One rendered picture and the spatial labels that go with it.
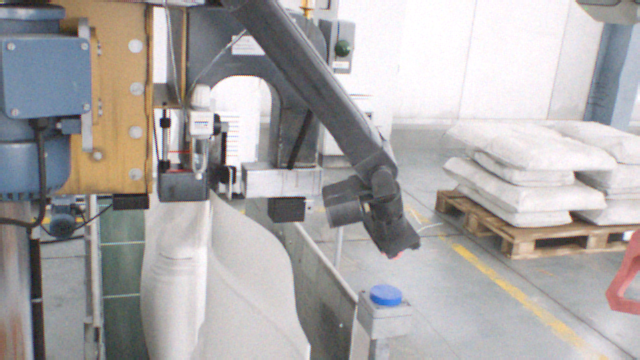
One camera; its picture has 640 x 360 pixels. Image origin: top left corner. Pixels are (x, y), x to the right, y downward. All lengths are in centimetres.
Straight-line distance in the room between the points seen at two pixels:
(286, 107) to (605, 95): 594
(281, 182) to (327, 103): 28
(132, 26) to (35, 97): 30
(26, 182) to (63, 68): 17
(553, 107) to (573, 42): 63
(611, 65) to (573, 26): 56
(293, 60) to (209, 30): 23
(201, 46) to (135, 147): 20
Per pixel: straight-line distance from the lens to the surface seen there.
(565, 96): 677
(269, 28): 87
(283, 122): 113
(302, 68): 89
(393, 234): 108
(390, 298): 119
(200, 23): 107
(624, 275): 53
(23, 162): 90
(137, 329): 199
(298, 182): 117
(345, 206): 102
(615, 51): 689
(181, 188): 112
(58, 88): 82
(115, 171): 111
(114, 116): 109
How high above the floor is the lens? 140
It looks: 18 degrees down
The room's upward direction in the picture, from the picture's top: 5 degrees clockwise
